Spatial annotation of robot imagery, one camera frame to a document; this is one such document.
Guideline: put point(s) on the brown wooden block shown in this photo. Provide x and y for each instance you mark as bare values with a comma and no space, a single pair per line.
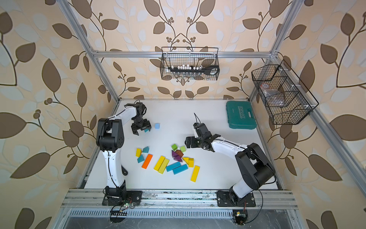
179,153

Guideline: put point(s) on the black wire basket right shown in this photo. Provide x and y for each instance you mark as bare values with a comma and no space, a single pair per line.
285,95

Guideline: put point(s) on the plastic bag in basket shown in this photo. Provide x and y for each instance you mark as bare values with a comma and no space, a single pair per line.
273,97

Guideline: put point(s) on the aluminium frame post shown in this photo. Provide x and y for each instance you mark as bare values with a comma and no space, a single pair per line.
272,56

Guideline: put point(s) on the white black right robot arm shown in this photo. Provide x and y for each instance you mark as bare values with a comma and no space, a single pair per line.
255,167

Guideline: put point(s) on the purple triangular prism block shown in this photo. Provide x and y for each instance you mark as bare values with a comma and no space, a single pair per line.
174,154
178,158

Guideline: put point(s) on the socket set rail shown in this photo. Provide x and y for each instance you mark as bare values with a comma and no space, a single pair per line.
210,70

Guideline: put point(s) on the light green cube block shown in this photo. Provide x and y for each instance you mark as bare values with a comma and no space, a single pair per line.
183,149

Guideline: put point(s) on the aluminium front rail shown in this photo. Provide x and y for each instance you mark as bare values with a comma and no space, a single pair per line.
184,199

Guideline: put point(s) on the teal rectangular block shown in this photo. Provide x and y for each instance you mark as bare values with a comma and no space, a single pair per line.
180,169
173,166

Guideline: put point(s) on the yellow-green rectangular block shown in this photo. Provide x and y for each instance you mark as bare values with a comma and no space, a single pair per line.
163,166

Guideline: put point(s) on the black wire basket back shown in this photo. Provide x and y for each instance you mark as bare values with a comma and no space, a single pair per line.
188,56

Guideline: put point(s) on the yellow triangular prism block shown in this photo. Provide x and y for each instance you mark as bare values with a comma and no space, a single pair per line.
186,160
191,162

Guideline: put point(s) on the yellow triangle block red pattern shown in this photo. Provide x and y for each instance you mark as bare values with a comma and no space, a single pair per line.
138,152

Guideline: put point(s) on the yellow rectangular block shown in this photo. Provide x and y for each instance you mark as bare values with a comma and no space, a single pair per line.
159,163
195,173

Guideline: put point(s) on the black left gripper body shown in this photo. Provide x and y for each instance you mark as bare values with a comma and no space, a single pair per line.
140,125

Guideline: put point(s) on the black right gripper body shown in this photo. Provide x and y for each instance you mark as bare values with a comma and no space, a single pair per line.
197,142

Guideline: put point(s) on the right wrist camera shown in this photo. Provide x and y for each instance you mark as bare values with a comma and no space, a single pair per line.
197,130

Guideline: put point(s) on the green plastic tool case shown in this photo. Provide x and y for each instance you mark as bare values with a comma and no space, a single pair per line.
240,115

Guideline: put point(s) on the black wire basket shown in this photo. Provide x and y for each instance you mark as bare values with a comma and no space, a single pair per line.
188,56
285,95

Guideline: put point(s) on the orange rectangular block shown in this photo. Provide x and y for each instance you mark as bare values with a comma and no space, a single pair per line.
147,161

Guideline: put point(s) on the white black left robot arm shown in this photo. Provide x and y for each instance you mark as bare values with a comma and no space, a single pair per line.
110,139

